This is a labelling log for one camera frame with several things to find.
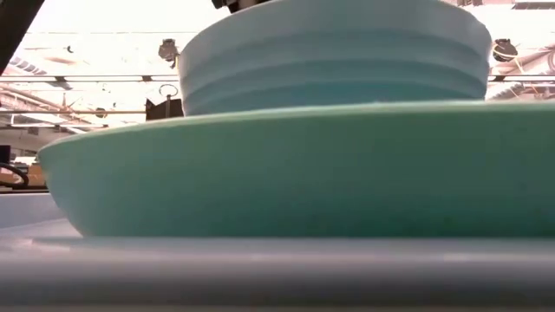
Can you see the black ceiling-mounted camera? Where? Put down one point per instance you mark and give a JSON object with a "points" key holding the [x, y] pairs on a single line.
{"points": [[168, 50], [505, 50]]}

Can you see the blue plastic bowl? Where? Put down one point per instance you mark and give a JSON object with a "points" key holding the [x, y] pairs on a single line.
{"points": [[334, 52]]}

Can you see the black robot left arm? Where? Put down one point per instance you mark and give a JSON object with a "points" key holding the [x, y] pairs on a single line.
{"points": [[13, 21]]}

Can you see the dark screen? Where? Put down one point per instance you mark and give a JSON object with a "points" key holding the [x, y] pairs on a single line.
{"points": [[4, 154]]}

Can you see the cardboard boxes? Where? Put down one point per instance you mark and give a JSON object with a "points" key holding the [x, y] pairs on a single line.
{"points": [[34, 173]]}

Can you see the blue plastic tray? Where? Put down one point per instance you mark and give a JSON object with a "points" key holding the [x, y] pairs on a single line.
{"points": [[277, 268]]}

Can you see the green plastic plate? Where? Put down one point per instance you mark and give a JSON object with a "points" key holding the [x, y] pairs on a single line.
{"points": [[303, 173]]}

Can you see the overhead horizontal metal bar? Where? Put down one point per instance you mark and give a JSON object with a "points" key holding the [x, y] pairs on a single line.
{"points": [[86, 78]]}

